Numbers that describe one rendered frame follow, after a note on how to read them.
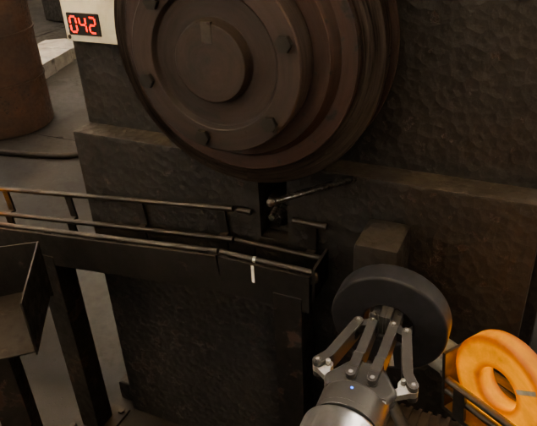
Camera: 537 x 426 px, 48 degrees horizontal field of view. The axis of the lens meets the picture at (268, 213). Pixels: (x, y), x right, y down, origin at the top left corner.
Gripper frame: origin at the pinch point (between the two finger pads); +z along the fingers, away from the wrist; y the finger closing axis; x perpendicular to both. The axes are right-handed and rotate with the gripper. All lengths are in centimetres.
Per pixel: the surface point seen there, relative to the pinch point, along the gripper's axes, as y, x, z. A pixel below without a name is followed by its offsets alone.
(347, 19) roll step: -12.7, 31.7, 20.4
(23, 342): -67, -24, -6
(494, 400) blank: 14.8, -17.2, 4.7
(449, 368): 7.9, -15.8, 7.4
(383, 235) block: -6.9, -5.6, 23.8
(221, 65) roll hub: -28.9, 26.4, 13.0
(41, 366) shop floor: -116, -86, 31
